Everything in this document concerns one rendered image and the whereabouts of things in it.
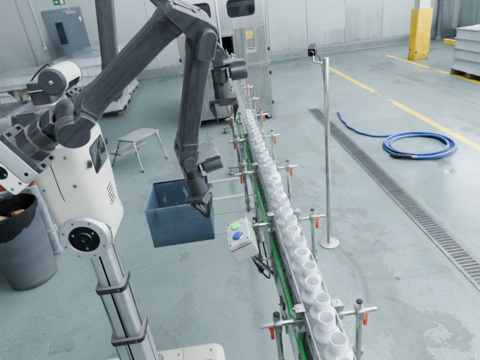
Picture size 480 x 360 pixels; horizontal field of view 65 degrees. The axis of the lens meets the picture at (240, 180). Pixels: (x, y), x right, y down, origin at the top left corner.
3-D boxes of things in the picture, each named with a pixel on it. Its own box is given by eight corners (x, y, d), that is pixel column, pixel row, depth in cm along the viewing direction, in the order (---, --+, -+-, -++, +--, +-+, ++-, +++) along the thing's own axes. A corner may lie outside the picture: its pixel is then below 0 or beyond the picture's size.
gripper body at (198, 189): (213, 187, 125) (207, 168, 122) (205, 203, 116) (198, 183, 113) (196, 189, 127) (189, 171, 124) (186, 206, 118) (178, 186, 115)
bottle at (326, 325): (336, 355, 91) (335, 305, 84) (343, 377, 86) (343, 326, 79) (311, 358, 91) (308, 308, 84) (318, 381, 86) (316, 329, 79)
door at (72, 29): (101, 86, 1081) (78, 6, 990) (66, 90, 1079) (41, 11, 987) (101, 85, 1090) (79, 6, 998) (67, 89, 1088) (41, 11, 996)
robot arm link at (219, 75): (209, 64, 134) (210, 67, 129) (228, 61, 135) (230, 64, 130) (212, 83, 137) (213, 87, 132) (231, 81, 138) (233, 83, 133)
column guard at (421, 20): (430, 58, 866) (435, 6, 818) (413, 61, 865) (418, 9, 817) (421, 56, 902) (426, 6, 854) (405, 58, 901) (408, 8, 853)
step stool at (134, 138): (136, 153, 531) (128, 126, 513) (168, 158, 499) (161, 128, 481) (111, 166, 497) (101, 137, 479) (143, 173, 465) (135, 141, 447)
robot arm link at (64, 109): (36, 120, 90) (36, 134, 87) (65, 94, 88) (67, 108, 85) (68, 139, 97) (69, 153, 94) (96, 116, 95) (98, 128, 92)
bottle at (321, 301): (306, 349, 94) (303, 300, 87) (318, 333, 98) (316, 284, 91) (328, 361, 90) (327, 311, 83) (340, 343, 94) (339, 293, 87)
